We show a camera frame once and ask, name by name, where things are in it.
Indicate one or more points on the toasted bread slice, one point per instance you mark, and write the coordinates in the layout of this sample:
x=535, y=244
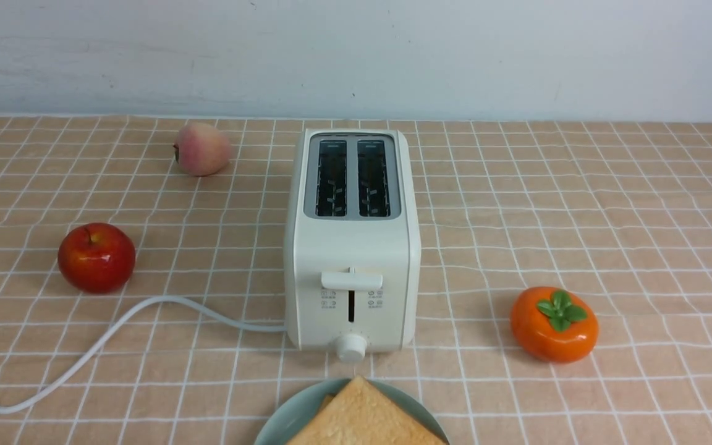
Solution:
x=361, y=414
x=327, y=400

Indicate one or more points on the white two-slot toaster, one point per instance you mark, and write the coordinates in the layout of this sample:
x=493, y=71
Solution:
x=352, y=244

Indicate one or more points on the pink peach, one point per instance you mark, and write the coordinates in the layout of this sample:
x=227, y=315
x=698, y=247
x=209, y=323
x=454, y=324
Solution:
x=201, y=150

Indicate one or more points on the light green plate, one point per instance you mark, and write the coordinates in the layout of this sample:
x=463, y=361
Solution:
x=299, y=410

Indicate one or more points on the orange persimmon with green leaf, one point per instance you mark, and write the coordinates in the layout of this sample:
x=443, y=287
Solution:
x=553, y=324

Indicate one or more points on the red apple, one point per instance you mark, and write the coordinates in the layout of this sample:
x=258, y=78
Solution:
x=97, y=258

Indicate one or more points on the checkered orange tablecloth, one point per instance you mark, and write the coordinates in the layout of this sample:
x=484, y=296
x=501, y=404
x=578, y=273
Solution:
x=619, y=214

